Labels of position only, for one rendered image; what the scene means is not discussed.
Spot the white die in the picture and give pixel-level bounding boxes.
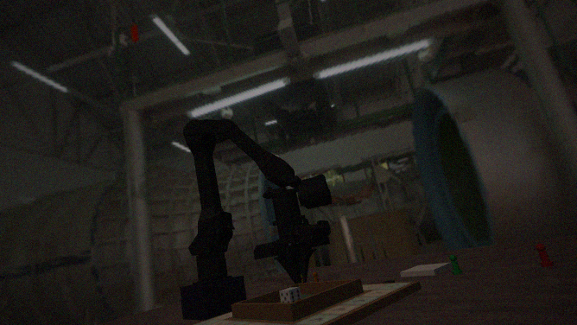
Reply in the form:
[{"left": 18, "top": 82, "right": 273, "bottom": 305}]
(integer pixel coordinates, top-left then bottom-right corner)
[{"left": 279, "top": 287, "right": 301, "bottom": 303}]

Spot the green pawn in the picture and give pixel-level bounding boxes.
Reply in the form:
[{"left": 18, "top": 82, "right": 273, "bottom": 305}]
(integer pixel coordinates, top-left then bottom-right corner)
[{"left": 449, "top": 255, "right": 463, "bottom": 275}]

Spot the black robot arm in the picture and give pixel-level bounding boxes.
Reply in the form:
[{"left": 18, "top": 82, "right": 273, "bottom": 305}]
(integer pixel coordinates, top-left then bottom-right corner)
[{"left": 183, "top": 119, "right": 332, "bottom": 284}]

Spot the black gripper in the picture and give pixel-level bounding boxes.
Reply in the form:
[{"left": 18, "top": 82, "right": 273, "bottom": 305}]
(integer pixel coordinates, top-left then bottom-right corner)
[{"left": 254, "top": 211, "right": 330, "bottom": 284}]

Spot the cream square board track with arrows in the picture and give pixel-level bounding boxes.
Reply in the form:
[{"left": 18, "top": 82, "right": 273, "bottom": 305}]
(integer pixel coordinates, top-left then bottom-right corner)
[{"left": 194, "top": 278, "right": 411, "bottom": 325}]

